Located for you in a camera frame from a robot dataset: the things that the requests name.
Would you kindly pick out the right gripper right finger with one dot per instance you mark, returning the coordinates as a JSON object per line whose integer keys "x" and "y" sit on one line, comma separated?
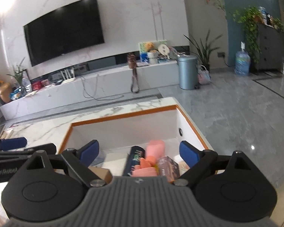
{"x": 199, "y": 163}

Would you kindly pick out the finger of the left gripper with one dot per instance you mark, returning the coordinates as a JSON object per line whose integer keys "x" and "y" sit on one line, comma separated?
{"x": 13, "y": 143}

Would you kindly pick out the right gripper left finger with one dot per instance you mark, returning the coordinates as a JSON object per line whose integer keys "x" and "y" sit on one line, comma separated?
{"x": 78, "y": 162}

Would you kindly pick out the dark shampoo bottle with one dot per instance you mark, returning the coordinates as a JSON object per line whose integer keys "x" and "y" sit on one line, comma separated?
{"x": 133, "y": 159}

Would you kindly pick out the brown cardboard box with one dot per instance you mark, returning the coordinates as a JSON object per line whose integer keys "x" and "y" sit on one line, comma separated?
{"x": 102, "y": 173}

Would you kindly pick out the dark patterned box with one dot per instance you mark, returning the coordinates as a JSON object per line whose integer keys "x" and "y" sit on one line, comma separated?
{"x": 169, "y": 168}

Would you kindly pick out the pink cylinder container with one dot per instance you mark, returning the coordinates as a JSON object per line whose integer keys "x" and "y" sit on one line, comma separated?
{"x": 155, "y": 148}

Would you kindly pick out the golden vase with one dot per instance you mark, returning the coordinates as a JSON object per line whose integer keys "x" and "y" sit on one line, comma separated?
{"x": 5, "y": 91}

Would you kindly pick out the white storage box orange rim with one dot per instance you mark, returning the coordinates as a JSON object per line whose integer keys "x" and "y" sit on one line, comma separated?
{"x": 116, "y": 134}

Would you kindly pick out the green potted plant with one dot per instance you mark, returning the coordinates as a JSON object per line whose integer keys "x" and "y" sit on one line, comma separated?
{"x": 18, "y": 71}

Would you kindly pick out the white marble tv cabinet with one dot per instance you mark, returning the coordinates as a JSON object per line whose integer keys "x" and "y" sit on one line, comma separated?
{"x": 99, "y": 85}

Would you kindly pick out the pink handbag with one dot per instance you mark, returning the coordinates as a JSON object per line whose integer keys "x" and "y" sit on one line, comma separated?
{"x": 204, "y": 77}

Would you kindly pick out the white wifi router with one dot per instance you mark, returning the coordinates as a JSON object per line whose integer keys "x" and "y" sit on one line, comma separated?
{"x": 68, "y": 75}

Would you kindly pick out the blue-grey trash bin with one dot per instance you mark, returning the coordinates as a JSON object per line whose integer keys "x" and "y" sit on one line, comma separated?
{"x": 188, "y": 72}

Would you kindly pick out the blue water jug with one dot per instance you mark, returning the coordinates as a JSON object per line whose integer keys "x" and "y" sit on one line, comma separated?
{"x": 243, "y": 61}

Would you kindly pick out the dark grey drawer cabinet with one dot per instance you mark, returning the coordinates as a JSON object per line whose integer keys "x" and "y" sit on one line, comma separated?
{"x": 271, "y": 44}

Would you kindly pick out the brown hanging strap bag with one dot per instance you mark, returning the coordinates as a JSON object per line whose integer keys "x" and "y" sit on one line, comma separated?
{"x": 131, "y": 61}

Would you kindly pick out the black wall television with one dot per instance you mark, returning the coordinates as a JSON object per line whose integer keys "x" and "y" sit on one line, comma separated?
{"x": 69, "y": 28}

